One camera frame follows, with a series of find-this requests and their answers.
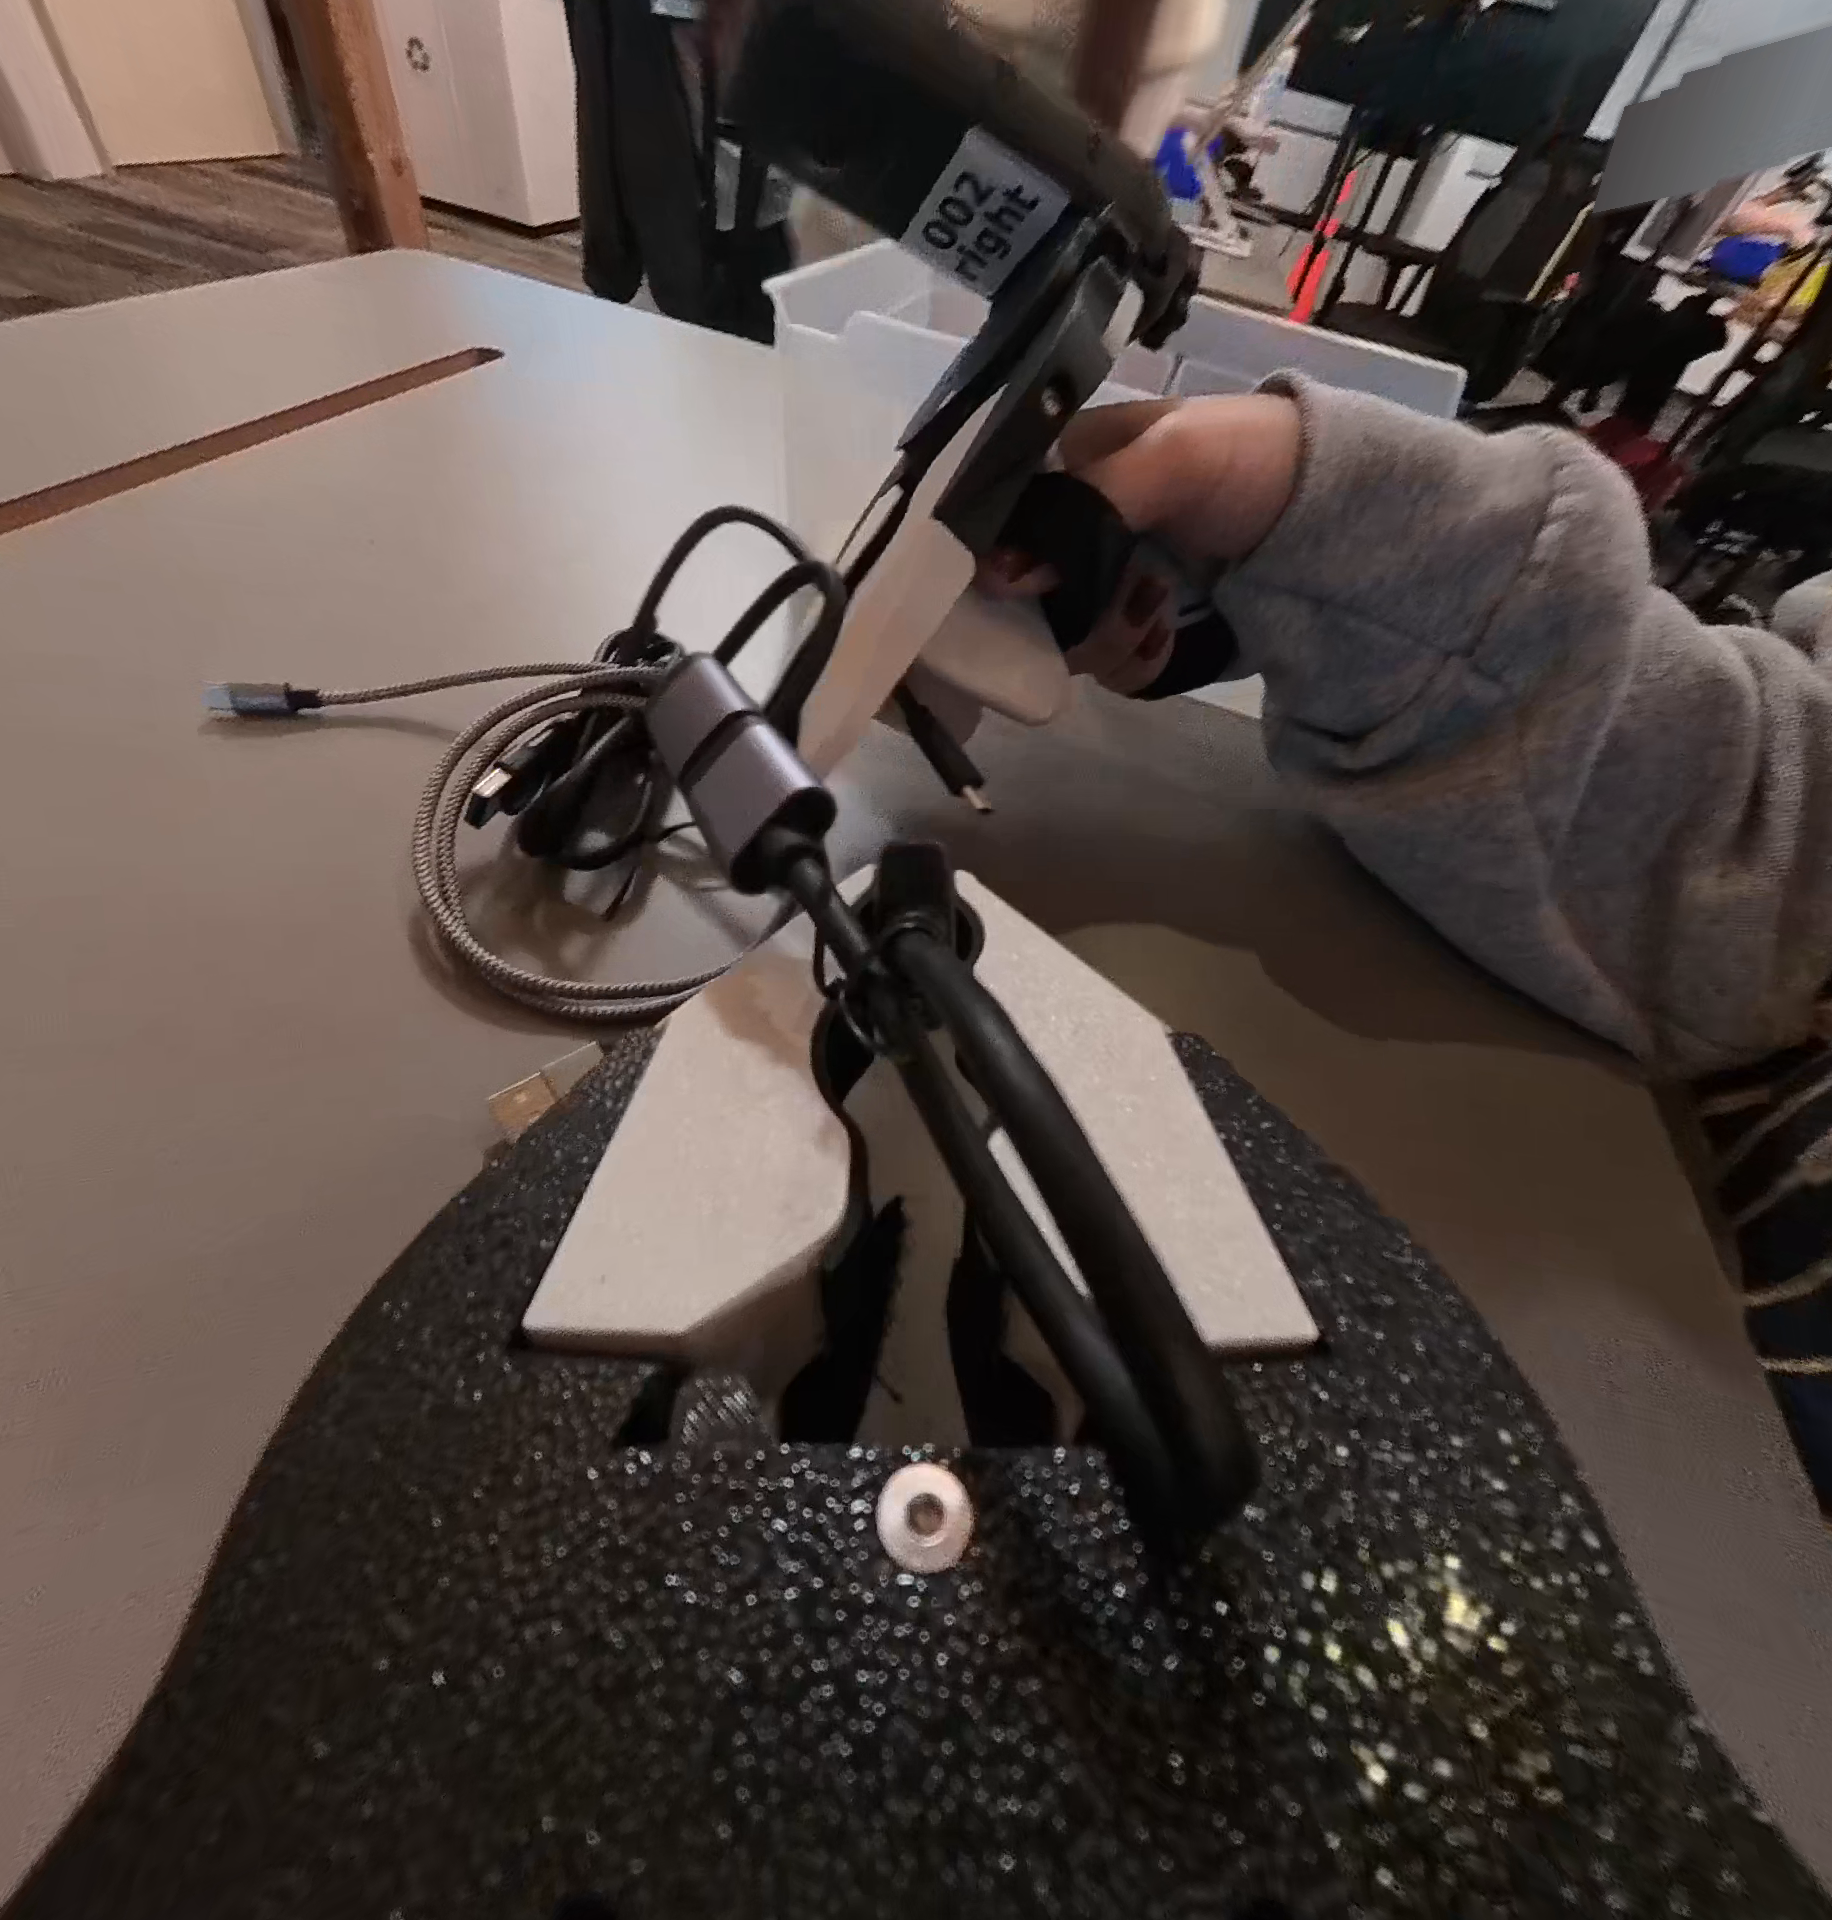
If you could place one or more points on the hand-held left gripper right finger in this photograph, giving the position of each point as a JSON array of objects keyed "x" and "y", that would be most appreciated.
[{"x": 1156, "y": 1140}]

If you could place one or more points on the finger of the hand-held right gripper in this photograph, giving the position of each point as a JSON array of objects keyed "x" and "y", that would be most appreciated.
[{"x": 894, "y": 630}]

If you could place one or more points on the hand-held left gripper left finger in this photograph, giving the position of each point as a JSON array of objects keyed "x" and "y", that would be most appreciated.
[{"x": 706, "y": 1171}]

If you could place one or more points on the clear plastic bin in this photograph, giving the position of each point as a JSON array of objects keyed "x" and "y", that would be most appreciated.
[{"x": 855, "y": 376}]

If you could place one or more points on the person's right hand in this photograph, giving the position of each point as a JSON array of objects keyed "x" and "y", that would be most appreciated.
[{"x": 1186, "y": 465}]

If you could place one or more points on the dark hanging coat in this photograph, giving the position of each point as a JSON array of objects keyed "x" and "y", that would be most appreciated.
[{"x": 660, "y": 150}]

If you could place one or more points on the white recycling bin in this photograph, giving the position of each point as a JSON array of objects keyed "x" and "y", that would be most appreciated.
[{"x": 475, "y": 105}]

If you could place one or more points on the white cabinet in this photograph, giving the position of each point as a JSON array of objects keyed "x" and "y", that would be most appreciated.
[{"x": 135, "y": 76}]

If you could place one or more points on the wooden post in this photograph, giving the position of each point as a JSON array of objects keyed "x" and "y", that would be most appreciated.
[{"x": 353, "y": 120}]

